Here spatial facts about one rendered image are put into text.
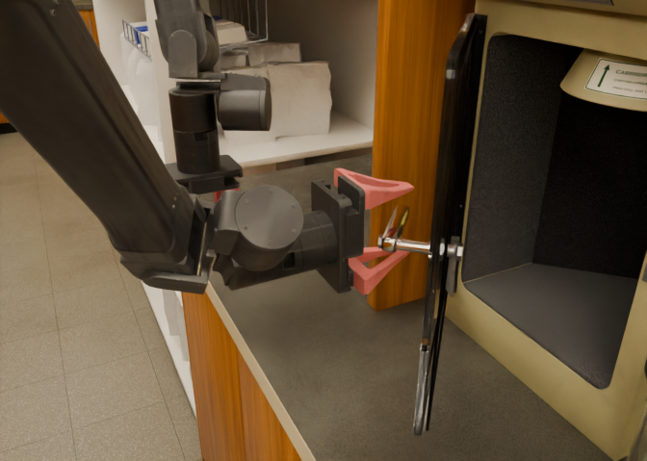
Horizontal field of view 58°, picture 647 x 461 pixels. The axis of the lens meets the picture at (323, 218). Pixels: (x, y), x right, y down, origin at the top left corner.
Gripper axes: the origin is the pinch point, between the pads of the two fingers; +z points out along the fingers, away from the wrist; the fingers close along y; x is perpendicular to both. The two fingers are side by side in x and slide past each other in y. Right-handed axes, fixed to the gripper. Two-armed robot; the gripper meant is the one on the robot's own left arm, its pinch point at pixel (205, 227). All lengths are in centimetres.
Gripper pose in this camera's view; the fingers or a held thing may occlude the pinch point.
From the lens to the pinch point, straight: 84.4
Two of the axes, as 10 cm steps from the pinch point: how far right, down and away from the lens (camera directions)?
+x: -4.5, -3.8, 8.1
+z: 0.1, 9.0, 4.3
